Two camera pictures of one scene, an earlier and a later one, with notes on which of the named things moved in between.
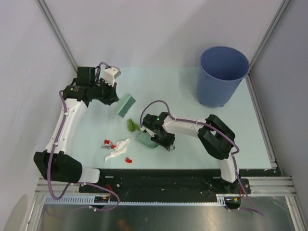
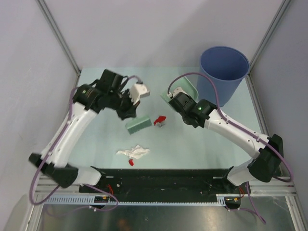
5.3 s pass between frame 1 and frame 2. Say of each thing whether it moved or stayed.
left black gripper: moved
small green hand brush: moved
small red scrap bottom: moved
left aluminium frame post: stayed
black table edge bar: stayed
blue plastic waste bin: stayed
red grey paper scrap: moved
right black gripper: moved
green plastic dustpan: moved
